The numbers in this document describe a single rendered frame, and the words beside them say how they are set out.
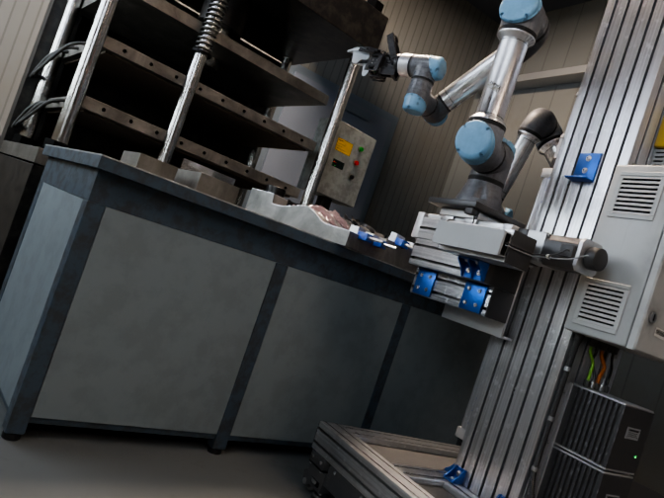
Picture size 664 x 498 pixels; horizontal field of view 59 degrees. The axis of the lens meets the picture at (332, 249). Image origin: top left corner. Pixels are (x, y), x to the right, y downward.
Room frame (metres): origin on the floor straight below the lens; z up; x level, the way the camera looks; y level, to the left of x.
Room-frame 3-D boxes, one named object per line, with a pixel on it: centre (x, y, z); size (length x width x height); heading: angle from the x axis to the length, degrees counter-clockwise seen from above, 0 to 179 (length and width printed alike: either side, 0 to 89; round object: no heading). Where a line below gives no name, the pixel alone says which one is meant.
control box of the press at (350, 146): (3.23, 0.13, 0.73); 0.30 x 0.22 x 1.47; 128
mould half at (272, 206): (2.26, 0.09, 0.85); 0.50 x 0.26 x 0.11; 55
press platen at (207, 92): (2.91, 0.91, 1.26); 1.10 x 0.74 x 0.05; 128
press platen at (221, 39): (2.92, 0.91, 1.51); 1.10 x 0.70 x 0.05; 128
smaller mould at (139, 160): (1.93, 0.66, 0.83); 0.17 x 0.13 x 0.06; 38
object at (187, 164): (2.84, 0.79, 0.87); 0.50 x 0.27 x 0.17; 38
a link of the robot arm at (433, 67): (1.91, -0.10, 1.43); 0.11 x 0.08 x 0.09; 56
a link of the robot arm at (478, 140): (1.76, -0.32, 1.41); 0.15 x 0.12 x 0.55; 146
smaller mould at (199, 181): (2.03, 0.48, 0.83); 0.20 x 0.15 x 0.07; 38
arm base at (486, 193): (1.87, -0.40, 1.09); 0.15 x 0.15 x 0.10
